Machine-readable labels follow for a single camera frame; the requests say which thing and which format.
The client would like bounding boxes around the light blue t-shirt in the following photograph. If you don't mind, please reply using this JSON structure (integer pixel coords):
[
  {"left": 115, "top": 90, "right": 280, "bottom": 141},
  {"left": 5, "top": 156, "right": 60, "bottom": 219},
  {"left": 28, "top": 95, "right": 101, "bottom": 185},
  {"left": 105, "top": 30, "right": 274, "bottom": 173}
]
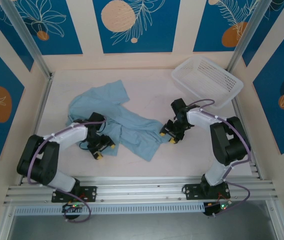
[{"left": 65, "top": 79, "right": 169, "bottom": 163}]

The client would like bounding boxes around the white plastic mesh basket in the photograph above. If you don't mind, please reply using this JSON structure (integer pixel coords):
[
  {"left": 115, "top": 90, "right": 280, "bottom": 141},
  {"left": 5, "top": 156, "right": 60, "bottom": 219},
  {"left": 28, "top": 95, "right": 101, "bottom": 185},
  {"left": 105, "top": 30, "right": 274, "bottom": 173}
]
[{"left": 171, "top": 55, "right": 245, "bottom": 110}]

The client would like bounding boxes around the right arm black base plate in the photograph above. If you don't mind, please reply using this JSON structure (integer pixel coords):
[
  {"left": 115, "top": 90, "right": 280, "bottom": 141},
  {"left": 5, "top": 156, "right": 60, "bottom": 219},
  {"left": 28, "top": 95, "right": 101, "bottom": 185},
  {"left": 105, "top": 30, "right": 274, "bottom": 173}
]
[{"left": 183, "top": 183, "right": 232, "bottom": 201}]

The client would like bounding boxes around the aluminium rail frame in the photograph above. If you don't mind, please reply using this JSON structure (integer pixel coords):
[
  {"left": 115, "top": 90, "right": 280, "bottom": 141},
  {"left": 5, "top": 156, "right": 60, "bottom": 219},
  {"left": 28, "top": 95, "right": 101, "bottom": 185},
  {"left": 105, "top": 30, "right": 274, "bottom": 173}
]
[{"left": 3, "top": 176, "right": 279, "bottom": 206}]

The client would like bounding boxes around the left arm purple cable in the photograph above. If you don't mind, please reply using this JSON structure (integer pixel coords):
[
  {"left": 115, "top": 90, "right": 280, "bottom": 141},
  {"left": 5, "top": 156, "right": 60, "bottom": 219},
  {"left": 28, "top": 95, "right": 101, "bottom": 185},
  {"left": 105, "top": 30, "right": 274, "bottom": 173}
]
[{"left": 26, "top": 118, "right": 108, "bottom": 223}]

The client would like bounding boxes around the white slotted cable duct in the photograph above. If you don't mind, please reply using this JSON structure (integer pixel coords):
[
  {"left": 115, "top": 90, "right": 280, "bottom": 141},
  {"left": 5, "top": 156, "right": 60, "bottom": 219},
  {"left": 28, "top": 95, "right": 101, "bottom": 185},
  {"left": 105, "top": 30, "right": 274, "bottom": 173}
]
[{"left": 14, "top": 202, "right": 207, "bottom": 216}]

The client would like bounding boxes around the aluminium corner post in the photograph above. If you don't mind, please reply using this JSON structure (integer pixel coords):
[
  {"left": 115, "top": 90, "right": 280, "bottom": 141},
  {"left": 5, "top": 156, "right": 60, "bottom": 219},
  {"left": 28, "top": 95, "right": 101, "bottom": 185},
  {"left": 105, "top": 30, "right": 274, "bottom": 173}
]
[
  {"left": 225, "top": 0, "right": 272, "bottom": 73},
  {"left": 0, "top": 0, "right": 55, "bottom": 80}
]

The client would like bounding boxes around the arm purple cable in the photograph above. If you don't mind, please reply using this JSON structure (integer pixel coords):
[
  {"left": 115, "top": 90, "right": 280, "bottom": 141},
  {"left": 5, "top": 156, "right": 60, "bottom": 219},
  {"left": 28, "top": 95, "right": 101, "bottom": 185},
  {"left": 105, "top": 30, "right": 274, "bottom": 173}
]
[
  {"left": 26, "top": 118, "right": 108, "bottom": 223},
  {"left": 188, "top": 99, "right": 253, "bottom": 217}
]

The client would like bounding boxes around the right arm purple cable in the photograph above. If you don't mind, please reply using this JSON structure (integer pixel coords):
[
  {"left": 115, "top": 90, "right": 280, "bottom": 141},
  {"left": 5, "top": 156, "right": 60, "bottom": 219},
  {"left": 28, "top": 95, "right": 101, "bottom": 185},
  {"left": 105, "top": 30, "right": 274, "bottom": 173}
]
[{"left": 188, "top": 99, "right": 253, "bottom": 217}]

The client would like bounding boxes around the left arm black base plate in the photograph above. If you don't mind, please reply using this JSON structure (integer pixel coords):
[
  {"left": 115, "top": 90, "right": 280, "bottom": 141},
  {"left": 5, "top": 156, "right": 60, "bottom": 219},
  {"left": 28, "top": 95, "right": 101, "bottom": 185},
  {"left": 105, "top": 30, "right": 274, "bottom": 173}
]
[{"left": 51, "top": 185, "right": 98, "bottom": 203}]

